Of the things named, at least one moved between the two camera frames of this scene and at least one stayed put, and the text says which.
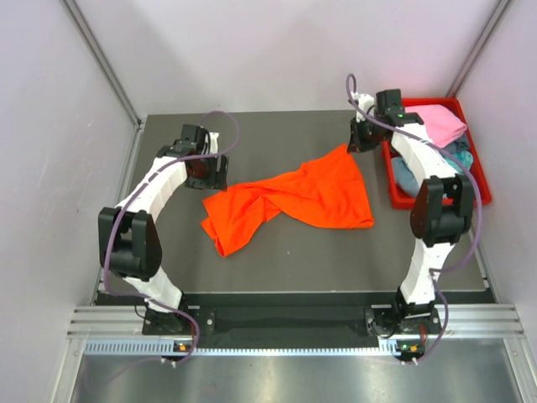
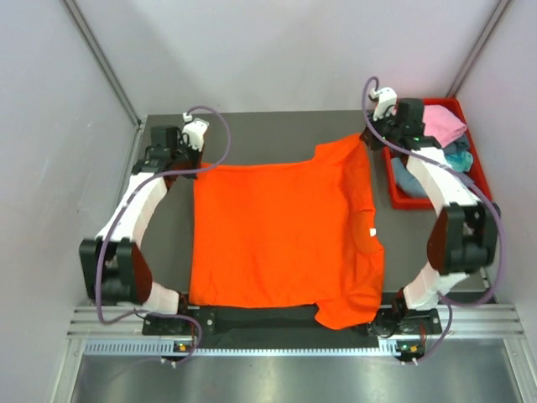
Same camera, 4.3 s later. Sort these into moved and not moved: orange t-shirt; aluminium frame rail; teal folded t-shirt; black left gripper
Moved: orange t-shirt; black left gripper
Not moved: aluminium frame rail; teal folded t-shirt
